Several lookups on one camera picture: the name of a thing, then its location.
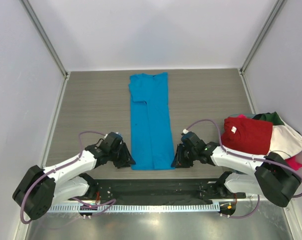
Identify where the perforated metal rail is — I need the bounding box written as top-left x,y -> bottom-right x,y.
48,202 -> 220,214

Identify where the red t shirt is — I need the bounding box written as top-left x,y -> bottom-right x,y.
221,117 -> 273,155

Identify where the left aluminium frame post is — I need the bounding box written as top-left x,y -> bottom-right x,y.
20,0 -> 69,78

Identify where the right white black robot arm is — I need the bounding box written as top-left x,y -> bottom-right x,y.
171,131 -> 302,208

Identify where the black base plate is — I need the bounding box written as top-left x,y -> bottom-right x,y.
76,178 -> 246,206

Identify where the white t shirt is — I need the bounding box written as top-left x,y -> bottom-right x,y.
269,124 -> 302,160

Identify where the blue t shirt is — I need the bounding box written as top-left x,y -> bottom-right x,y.
128,72 -> 175,171

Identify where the aluminium frame post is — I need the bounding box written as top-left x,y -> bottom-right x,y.
20,0 -> 69,78
239,0 -> 289,75

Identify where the dark green t shirt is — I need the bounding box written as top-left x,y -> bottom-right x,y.
253,111 -> 285,126

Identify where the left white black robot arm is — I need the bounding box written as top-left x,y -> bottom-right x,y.
12,132 -> 136,225

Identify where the pink t shirt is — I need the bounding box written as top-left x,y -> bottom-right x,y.
234,114 -> 302,171

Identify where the right aluminium frame post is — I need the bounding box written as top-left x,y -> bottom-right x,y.
239,0 -> 289,75

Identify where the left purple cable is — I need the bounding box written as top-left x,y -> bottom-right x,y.
20,130 -> 117,225

